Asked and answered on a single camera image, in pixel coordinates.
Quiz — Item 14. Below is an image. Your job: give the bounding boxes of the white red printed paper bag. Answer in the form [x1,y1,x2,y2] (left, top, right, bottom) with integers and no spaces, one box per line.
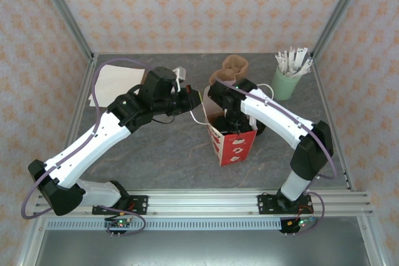
[190,83,275,167]

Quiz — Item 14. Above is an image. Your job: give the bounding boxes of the brown pulp cup carrier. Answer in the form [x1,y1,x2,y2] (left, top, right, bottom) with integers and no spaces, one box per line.
[208,55,250,85]

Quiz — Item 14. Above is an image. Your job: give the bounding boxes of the white paper napkin stack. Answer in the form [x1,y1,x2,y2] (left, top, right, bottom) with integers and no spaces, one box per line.
[89,64,147,108]

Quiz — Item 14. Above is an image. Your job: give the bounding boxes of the mint green holder cup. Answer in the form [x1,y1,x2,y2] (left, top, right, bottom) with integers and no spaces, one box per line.
[270,65,302,101]

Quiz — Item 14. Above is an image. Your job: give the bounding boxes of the white paper-wrapped straw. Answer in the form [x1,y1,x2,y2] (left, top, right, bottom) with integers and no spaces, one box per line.
[294,47,304,74]
[297,47,310,74]
[292,57,314,78]
[279,50,289,75]
[274,55,285,75]

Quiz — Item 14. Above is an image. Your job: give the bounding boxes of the small green circuit board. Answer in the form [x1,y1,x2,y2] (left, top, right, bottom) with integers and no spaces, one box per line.
[104,218,133,229]
[286,217,314,229]

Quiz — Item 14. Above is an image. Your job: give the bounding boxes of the grey metal sheet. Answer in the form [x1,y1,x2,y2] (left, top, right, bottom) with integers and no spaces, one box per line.
[32,230,373,266]

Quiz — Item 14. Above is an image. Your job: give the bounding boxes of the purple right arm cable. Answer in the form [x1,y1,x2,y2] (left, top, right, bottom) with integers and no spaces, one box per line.
[213,78,339,236]

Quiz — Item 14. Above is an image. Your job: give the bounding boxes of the aluminium table side rail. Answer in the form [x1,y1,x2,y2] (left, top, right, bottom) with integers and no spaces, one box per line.
[311,57,386,266]
[17,54,100,266]

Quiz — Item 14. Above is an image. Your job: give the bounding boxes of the wide aluminium base rail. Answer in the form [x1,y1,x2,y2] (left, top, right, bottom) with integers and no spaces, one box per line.
[32,188,373,219]

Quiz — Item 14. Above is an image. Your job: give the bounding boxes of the slotted grey cable duct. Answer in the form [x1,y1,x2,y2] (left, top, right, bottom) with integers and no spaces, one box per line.
[46,218,283,232]

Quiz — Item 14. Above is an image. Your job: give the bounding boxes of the aluminium frame post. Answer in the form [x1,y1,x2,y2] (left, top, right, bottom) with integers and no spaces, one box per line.
[310,0,373,61]
[32,0,96,61]

